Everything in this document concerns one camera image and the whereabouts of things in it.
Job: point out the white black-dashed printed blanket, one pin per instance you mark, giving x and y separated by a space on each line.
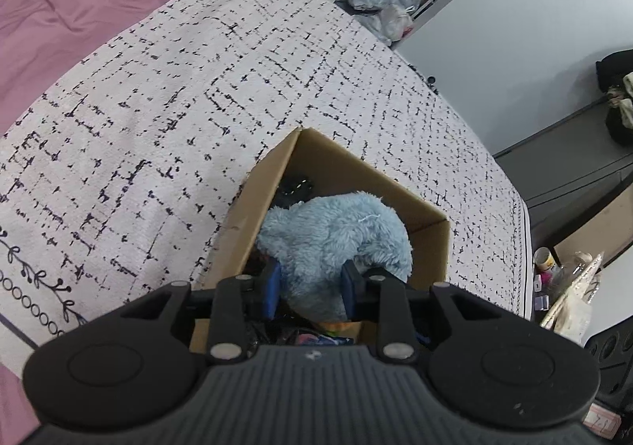
207 94

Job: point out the dark grey bench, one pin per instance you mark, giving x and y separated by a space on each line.
568 188

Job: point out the blue printed packet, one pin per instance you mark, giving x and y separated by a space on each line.
316 340

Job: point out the blue plush toy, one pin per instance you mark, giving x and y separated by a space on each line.
326 247

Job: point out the black speaker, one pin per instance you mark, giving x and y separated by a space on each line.
611 361

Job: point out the clear plastic bag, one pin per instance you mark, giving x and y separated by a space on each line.
573 291

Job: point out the purple bed sheet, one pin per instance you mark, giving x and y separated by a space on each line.
74 5

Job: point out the black bag with clothes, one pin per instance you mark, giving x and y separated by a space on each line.
615 99

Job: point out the white plastic bag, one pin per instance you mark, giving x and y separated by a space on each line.
395 22

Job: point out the brown cardboard box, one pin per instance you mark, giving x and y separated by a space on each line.
341 168

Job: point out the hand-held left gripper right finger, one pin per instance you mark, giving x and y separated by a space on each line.
349 291

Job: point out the black item in box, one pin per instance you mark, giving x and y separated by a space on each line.
296 188

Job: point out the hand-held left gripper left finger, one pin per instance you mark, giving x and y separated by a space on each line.
272 289

